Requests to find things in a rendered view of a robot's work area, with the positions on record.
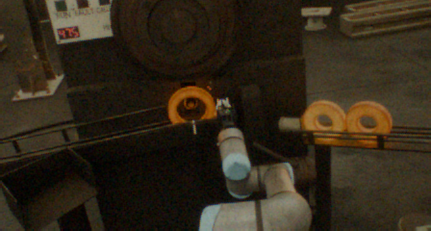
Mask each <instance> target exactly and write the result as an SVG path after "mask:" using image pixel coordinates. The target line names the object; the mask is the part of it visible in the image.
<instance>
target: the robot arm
mask: <svg viewBox="0 0 431 231"><path fill-rule="evenodd" d="M222 106H223V108H222ZM233 110H234V111H233ZM233 110H232V107H231V105H229V101H228V98H226V101H224V100H223V99H220V101H218V100H217V105H216V107H215V113H214V122H215V125H216V127H217V129H220V130H221V131H220V134H219V135H218V136H217V140H218V143H217V146H219V149H220V156H221V159H222V169H223V171H224V175H225V178H226V186H227V188H228V190H229V193H230V194H231V195H233V196H234V197H237V198H246V197H247V196H249V195H251V193H254V192H260V191H266V196H267V199H264V200H261V201H246V202H240V203H226V204H224V203H220V205H212V206H209V207H206V208H205V210H204V211H203V212H202V216H201V219H200V229H199V231H308V230H309V227H310V226H311V219H312V213H311V209H310V207H309V204H308V202H307V200H305V198H304V197H302V196H301V195H300V194H298V193H297V192H296V190H295V189H294V179H293V174H292V167H291V165H290V164H288V163H281V164H272V165H265V166H259V167H251V166H250V162H249V160H248V155H247V153H246V147H245V145H244V139H243V135H242V133H241V131H240V130H239V129H238V128H236V125H238V124H237V121H238V117H237V113H236V110H235V107H234V104H233Z"/></svg>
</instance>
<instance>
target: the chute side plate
mask: <svg viewBox="0 0 431 231"><path fill-rule="evenodd" d="M193 125H195V134H194V132H193ZM175 131H176V133H175ZM220 131H221V130H220V129H217V127H216V125H215V122H214V121H213V120H211V121H207V122H198V123H193V124H190V125H180V126H176V127H175V130H174V127H169V128H166V129H160V130H157V131H151V132H148V133H145V134H139V135H135V136H130V137H127V138H121V139H117V140H112V141H103V142H100V143H98V144H92V145H88V146H82V147H80V148H73V149H71V150H73V151H74V152H75V153H77V154H78V155H80V157H82V158H83V159H84V160H86V161H87V162H88V163H89V164H91V165H94V164H101V163H104V162H109V161H112V160H118V159H121V158H124V157H131V156H133V155H139V154H142V153H148V152H151V151H157V150H161V149H167V148H169V147H172V146H178V145H183V144H192V143H196V142H205V141H207V138H206V135H207V134H216V133H220ZM48 155H50V154H46V155H44V156H38V157H35V158H32V159H26V160H23V161H17V162H14V163H8V164H5V165H0V176H2V175H5V174H6V173H10V172H11V171H14V170H16V169H17V168H21V167H24V166H26V165H29V164H30V163H33V162H34V161H38V160H39V159H42V158H44V157H46V156H48Z"/></svg>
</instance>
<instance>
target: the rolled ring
mask: <svg viewBox="0 0 431 231"><path fill-rule="evenodd" d="M190 96H193V97H197V98H200V99H201V100H202V101H203V102H204V103H205V105H206V106H207V111H206V113H205V115H204V116H202V118H212V117H214V113H215V112H216V106H215V103H214V100H213V98H212V97H211V95H210V94H209V93H208V92H206V91H205V90H203V89H201V88H197V87H186V88H182V89H180V90H178V91H176V92H175V93H174V94H173V95H172V96H171V98H170V100H169V103H168V115H169V119H170V120H171V122H172V123H173V124H174V123H176V122H185V121H187V120H183V119H182V118H180V117H179V116H178V113H177V110H176V109H177V106H178V104H179V103H180V101H182V100H183V99H184V98H187V97H190ZM202 118H200V119H202Z"/></svg>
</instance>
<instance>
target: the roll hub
mask: <svg viewBox="0 0 431 231"><path fill-rule="evenodd" d="M145 2H149V3H150V4H151V7H150V9H148V10H147V9H146V8H145V7H144V3H145ZM209 8H214V9H215V13H214V14H209V12H208V10H209ZM137 32H138V37H139V42H140V43H141V45H142V46H143V48H144V49H145V51H146V52H147V53H148V54H149V55H150V56H152V57H153V58H154V59H155V60H157V61H159V62H161V63H163V64H169V65H174V63H173V62H172V61H173V59H174V58H178V60H179V61H180V62H179V63H178V64H176V65H187V64H193V63H195V62H198V61H200V59H202V58H204V57H205V56H206V55H208V54H209V53H210V51H211V50H212V49H213V48H214V46H215V44H216V41H217V38H218V35H219V32H220V18H219V14H218V12H217V9H216V5H215V3H214V1H213V0H143V1H142V2H141V4H140V6H139V11H138V17H137ZM143 39H149V41H150V42H149V43H148V45H143V44H142V41H143ZM206 43H210V44H211V46H212V47H211V50H207V49H206V48H205V44H206Z"/></svg>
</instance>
